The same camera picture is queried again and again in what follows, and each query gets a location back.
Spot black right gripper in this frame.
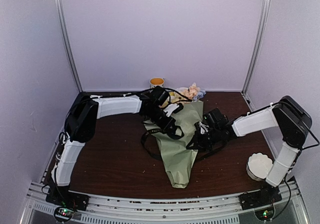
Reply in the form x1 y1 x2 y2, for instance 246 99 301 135
187 127 222 152

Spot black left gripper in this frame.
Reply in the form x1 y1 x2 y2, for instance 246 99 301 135
145 106 177 131

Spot black printed ribbon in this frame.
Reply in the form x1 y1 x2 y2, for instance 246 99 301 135
139 126 226 162

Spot cream fake flower bunch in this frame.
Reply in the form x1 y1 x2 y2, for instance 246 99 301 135
161 91 185 108

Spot green wrapping paper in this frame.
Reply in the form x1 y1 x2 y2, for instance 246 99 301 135
141 101 204 188

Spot white round bowl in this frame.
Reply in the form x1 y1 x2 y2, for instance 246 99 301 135
176 87 188 92

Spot pink fake flower stem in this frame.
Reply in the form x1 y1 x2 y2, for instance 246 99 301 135
181 83 200 100

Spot blue fake flower stem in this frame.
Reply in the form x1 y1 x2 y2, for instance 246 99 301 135
192 89 206 101

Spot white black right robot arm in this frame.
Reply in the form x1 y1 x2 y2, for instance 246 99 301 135
187 95 320 205

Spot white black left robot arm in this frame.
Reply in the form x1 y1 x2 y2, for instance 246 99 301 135
49 87 190 206

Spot patterned cup yellow inside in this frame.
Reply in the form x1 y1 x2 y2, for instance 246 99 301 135
149 77 165 89

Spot white scalloped bowl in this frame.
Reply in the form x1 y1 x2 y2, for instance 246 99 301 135
246 153 273 181

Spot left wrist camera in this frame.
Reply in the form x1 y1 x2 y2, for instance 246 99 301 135
163 103 184 117

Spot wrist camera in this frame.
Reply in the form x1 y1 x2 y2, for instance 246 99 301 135
195 108 229 134
163 103 184 117

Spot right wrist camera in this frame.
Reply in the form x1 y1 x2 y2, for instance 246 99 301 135
195 108 229 134

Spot aluminium front rail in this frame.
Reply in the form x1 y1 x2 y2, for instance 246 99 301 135
18 181 311 223

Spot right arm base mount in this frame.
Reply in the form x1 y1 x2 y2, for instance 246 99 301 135
239 184 282 222

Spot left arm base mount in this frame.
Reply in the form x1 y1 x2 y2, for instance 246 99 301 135
45 178 89 223

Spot right aluminium frame post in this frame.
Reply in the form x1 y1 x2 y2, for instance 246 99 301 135
242 0 272 96

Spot aluminium frame post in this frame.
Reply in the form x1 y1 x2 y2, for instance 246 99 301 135
54 0 83 92
242 0 272 96

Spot left aluminium frame post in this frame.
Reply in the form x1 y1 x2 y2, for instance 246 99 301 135
54 0 83 92

